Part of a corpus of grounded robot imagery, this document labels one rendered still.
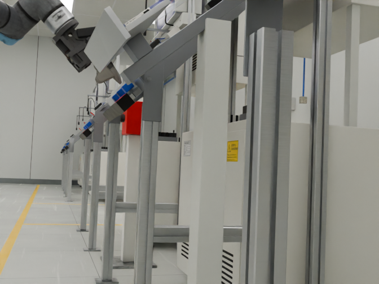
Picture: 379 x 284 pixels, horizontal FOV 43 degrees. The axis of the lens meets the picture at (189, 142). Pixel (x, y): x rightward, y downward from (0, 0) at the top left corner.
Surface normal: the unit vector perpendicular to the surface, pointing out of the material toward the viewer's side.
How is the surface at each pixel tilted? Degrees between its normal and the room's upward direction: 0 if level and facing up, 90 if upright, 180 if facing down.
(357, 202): 90
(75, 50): 90
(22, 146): 90
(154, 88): 90
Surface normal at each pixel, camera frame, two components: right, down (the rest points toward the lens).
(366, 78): -0.96, -0.06
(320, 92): 0.28, -0.04
